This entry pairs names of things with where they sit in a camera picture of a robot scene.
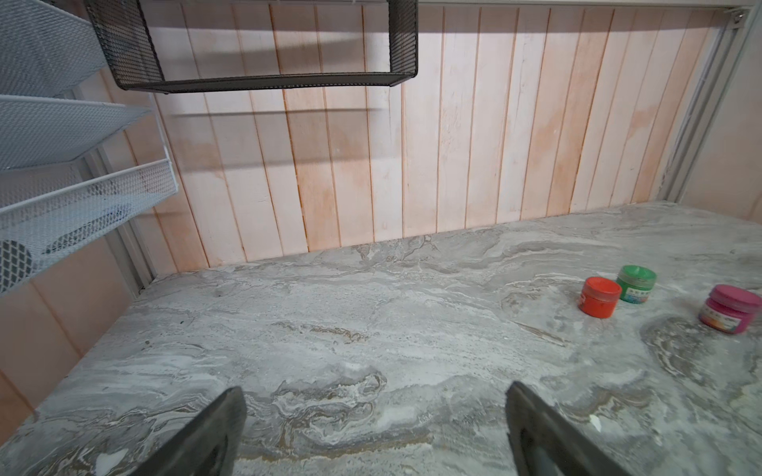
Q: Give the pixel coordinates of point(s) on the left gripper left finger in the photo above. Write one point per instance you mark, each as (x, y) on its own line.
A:
(207, 445)

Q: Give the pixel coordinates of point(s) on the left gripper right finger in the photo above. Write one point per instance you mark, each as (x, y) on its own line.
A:
(544, 443)

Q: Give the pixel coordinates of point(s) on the red paint jar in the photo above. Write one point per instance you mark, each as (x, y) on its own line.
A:
(599, 297)

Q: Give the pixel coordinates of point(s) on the green paint jar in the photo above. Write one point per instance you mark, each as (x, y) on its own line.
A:
(636, 283)

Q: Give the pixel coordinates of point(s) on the magenta paint jar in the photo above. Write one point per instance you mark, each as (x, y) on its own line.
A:
(730, 309)

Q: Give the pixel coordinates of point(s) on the white wire shelf rack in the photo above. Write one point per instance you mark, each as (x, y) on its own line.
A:
(48, 211)

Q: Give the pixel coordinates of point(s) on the black mesh wall basket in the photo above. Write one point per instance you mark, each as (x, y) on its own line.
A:
(208, 46)

